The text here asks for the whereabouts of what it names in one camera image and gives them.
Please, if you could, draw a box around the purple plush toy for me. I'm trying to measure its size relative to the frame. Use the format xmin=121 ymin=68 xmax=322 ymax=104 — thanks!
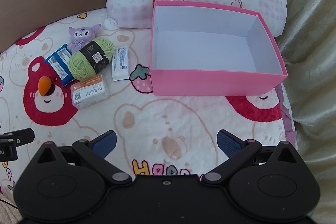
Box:
xmin=68 ymin=24 xmax=101 ymax=53

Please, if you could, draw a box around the green yarn ball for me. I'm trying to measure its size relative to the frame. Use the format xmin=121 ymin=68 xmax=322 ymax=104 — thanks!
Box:
xmin=68 ymin=38 xmax=114 ymax=81

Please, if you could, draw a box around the clear dental floss box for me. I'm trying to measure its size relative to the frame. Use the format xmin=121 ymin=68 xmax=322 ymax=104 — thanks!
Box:
xmin=71 ymin=74 xmax=109 ymax=110

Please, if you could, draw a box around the orange makeup sponge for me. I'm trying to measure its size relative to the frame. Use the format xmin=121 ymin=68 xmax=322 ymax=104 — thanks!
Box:
xmin=38 ymin=76 xmax=52 ymax=96

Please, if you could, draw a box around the pink cardboard box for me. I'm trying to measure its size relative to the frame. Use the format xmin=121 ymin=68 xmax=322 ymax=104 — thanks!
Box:
xmin=149 ymin=1 xmax=288 ymax=96

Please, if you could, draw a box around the blue wet wipes pack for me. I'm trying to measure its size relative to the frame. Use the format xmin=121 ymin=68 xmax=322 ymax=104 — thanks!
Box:
xmin=45 ymin=44 xmax=74 ymax=86

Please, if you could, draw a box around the white toothpaste box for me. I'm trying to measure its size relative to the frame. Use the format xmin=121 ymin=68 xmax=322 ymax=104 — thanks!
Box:
xmin=112 ymin=47 xmax=129 ymax=81

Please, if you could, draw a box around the beige satin bed sheet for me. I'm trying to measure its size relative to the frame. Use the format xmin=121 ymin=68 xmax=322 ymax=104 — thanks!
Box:
xmin=277 ymin=0 xmax=335 ymax=223

